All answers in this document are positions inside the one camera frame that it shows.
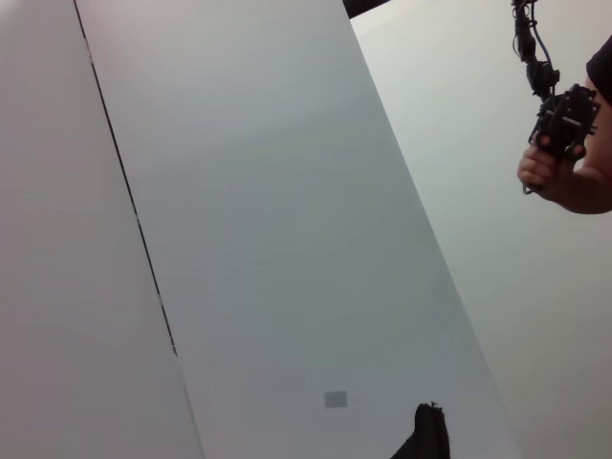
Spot teleoperation controller cable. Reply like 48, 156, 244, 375
510, 0, 556, 73

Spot operator hand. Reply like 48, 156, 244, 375
517, 136, 589, 202

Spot operator bare forearm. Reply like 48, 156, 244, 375
549, 152, 612, 216

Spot black food bag orange straps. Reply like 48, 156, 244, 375
389, 400, 453, 459

